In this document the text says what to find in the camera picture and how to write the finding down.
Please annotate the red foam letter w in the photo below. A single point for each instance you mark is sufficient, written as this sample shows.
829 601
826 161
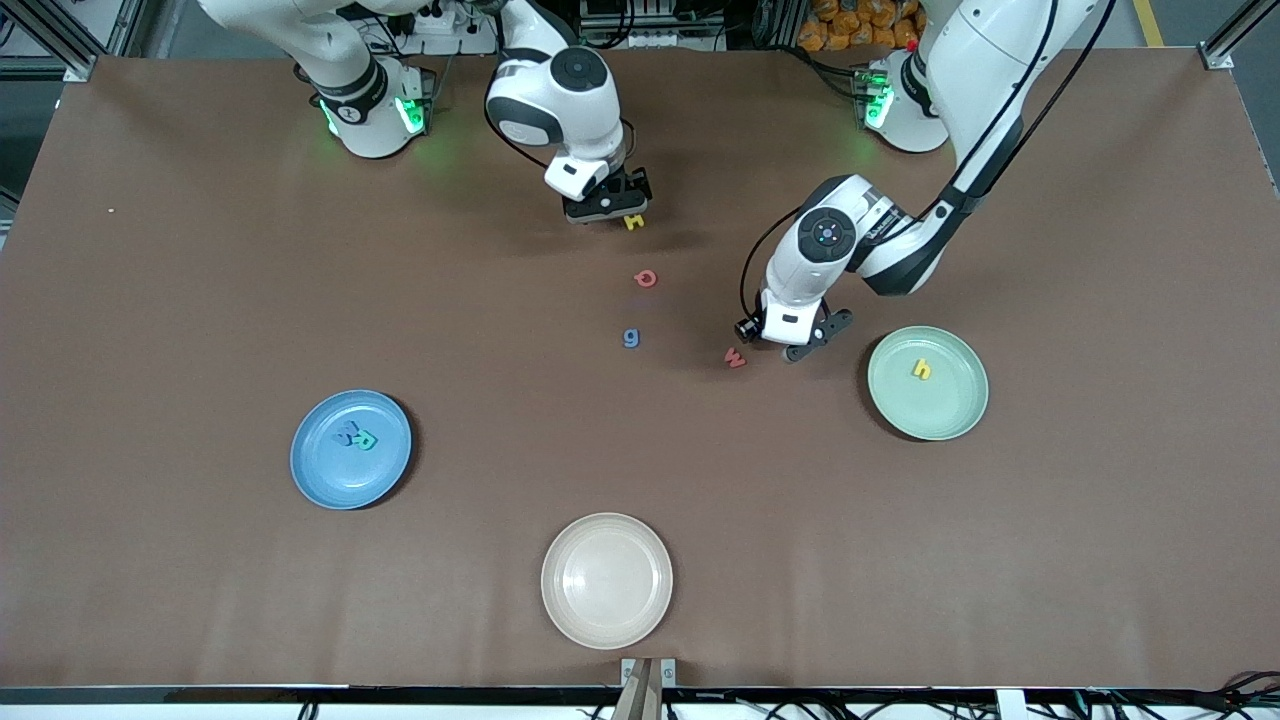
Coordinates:
735 360

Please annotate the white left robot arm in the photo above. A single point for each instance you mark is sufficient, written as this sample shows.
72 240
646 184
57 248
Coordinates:
980 60

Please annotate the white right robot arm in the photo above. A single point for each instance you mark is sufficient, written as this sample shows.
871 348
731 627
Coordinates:
560 110

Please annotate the white power strip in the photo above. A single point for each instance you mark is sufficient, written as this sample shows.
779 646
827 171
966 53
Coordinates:
440 45
650 40

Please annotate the brown table cover sheet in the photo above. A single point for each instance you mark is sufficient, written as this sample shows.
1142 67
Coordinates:
200 600

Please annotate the teal foam letter R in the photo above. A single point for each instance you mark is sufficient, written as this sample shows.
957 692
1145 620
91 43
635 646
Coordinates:
366 441

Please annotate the beige plate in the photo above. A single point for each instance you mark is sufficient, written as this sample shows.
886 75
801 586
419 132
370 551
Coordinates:
607 580

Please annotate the metal table edge bracket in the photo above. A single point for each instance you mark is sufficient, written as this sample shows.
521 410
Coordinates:
668 672

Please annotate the aluminium frame post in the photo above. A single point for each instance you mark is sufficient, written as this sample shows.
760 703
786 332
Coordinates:
75 65
1215 55

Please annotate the orange snack packets pile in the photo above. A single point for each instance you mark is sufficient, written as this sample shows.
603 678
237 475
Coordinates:
850 30

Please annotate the blue plate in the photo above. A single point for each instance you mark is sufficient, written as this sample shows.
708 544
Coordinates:
330 480

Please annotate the blue foam letter M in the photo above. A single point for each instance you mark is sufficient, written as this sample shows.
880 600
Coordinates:
345 434

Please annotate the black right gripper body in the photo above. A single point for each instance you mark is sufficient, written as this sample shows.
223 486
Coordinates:
632 186

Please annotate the small yellow foam letter h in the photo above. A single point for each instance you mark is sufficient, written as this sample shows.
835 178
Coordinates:
917 368

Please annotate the red foam letter Q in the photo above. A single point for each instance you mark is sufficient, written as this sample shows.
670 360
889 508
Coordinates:
638 282

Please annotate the green plate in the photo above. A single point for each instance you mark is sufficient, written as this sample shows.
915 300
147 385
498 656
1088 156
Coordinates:
950 410

